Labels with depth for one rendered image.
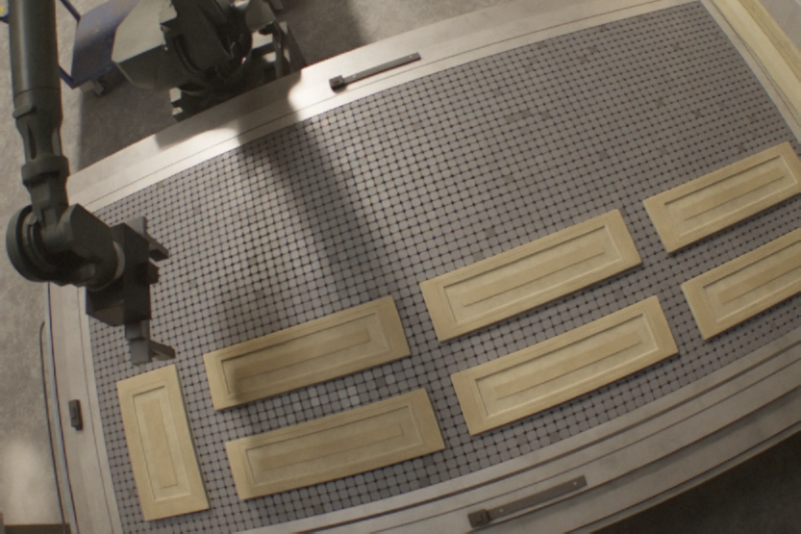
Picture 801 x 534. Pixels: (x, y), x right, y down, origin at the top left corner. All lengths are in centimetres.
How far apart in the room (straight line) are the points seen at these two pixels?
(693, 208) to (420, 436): 109
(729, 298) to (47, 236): 185
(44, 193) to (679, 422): 175
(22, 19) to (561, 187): 162
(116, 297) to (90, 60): 285
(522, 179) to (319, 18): 217
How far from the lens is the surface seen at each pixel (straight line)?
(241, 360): 192
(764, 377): 191
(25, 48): 147
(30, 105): 140
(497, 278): 180
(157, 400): 205
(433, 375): 176
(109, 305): 148
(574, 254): 183
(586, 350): 175
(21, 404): 379
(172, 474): 201
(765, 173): 213
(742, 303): 192
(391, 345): 178
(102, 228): 140
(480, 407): 171
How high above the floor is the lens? 259
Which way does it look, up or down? 65 degrees down
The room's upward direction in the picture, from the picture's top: 21 degrees counter-clockwise
